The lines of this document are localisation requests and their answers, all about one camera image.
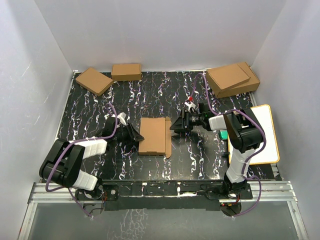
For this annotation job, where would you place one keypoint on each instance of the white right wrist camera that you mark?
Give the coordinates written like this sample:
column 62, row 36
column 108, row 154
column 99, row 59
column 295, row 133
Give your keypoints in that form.
column 189, row 104

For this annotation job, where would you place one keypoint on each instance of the aluminium frame rail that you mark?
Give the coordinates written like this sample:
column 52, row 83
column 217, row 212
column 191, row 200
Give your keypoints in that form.
column 277, row 215

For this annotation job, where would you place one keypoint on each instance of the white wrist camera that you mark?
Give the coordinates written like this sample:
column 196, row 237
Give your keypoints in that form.
column 121, row 119
column 189, row 104

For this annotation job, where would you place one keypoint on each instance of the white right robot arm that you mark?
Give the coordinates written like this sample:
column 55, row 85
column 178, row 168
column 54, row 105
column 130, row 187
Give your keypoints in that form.
column 245, row 134

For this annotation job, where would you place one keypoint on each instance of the green eraser block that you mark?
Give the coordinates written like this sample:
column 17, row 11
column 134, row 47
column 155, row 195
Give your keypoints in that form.
column 223, row 134

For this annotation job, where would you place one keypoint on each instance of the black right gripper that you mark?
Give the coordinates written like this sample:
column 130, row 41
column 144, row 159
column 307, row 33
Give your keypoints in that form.
column 182, row 123

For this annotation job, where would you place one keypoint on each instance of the small cardboard box top right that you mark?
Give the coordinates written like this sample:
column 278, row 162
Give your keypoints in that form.
column 226, row 77

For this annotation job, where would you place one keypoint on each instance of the white board with yellow rim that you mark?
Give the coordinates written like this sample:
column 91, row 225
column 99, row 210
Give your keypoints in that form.
column 270, row 154

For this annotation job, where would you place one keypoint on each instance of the large cardboard box bottom right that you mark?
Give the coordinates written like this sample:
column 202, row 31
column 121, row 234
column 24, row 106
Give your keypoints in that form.
column 249, row 86

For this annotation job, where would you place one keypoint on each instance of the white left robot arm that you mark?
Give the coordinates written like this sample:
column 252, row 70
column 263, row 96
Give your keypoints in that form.
column 62, row 164

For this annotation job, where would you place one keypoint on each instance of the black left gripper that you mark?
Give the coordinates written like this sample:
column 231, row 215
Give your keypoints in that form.
column 129, row 141

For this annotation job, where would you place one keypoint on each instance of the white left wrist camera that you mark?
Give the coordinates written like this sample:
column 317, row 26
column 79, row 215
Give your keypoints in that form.
column 121, row 119

